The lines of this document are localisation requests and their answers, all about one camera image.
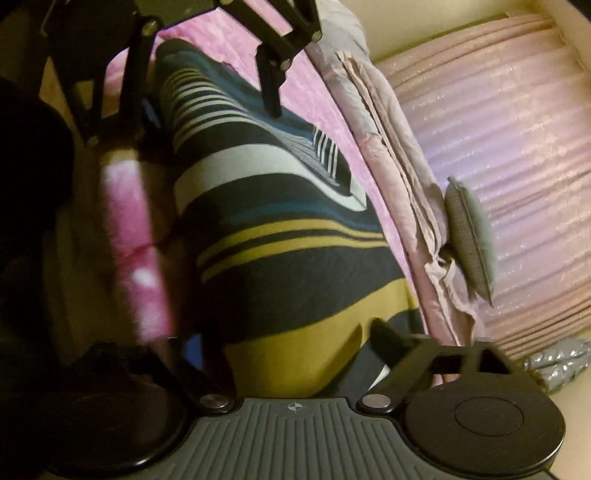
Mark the grey crumpled cloth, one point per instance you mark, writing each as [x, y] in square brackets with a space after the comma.
[558, 365]

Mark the pink pleated curtain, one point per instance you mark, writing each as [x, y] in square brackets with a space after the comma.
[504, 107]

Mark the beige folded quilt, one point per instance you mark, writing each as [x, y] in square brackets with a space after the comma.
[398, 166]

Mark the pink floral bed blanket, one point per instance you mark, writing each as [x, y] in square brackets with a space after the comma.
[135, 187]

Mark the grey green pillow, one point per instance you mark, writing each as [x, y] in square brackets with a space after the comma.
[472, 239]

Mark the striped black yellow garment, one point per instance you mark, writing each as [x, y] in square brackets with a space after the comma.
[287, 261]

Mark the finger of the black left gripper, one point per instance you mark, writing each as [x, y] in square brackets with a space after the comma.
[276, 52]
[102, 62]

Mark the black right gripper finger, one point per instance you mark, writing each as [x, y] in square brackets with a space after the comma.
[415, 359]

